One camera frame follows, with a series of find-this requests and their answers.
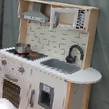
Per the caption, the grey range hood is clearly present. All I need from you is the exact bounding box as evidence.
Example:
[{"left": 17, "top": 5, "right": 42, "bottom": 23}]
[{"left": 20, "top": 3, "right": 49, "bottom": 23}]

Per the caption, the toy oven door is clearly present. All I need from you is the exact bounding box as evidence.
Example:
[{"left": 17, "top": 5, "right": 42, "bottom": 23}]
[{"left": 0, "top": 71, "right": 29, "bottom": 109}]

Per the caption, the grey cupboard door handle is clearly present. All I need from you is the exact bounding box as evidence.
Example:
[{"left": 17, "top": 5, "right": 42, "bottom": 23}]
[{"left": 30, "top": 90, "right": 35, "bottom": 108}]

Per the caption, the wooden toy kitchen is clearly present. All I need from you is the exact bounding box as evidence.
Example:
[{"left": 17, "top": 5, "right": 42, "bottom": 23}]
[{"left": 0, "top": 0, "right": 102, "bottom": 109}]

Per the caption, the black toy faucet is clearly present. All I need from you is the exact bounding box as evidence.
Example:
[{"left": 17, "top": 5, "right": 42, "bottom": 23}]
[{"left": 66, "top": 44, "right": 84, "bottom": 63}]

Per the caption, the small metal pot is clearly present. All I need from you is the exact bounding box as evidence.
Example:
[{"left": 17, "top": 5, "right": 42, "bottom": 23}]
[{"left": 15, "top": 43, "right": 30, "bottom": 54}]

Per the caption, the right stove knob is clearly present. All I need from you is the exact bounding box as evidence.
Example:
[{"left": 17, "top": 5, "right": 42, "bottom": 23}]
[{"left": 19, "top": 67, "right": 25, "bottom": 73}]

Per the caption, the stove knob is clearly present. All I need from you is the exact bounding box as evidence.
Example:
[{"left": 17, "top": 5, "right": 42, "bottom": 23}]
[
  {"left": 0, "top": 58, "right": 8, "bottom": 66},
  {"left": 19, "top": 67, "right": 25, "bottom": 73}
]

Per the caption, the black toy stovetop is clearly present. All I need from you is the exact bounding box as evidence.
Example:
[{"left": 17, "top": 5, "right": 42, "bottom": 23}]
[{"left": 8, "top": 49, "right": 45, "bottom": 61}]

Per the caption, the toy microwave door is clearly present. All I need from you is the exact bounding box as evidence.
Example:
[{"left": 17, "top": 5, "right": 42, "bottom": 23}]
[{"left": 47, "top": 4, "right": 90, "bottom": 37}]

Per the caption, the grey toy sink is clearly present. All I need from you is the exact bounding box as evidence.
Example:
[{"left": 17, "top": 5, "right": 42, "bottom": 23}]
[{"left": 41, "top": 58, "right": 81, "bottom": 74}]

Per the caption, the grey ice dispenser panel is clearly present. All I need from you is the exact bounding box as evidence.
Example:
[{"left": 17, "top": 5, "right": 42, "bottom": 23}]
[{"left": 38, "top": 83, "right": 54, "bottom": 109}]

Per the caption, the left stove knob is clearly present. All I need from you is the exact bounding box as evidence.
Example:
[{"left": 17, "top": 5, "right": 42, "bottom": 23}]
[{"left": 0, "top": 58, "right": 8, "bottom": 66}]

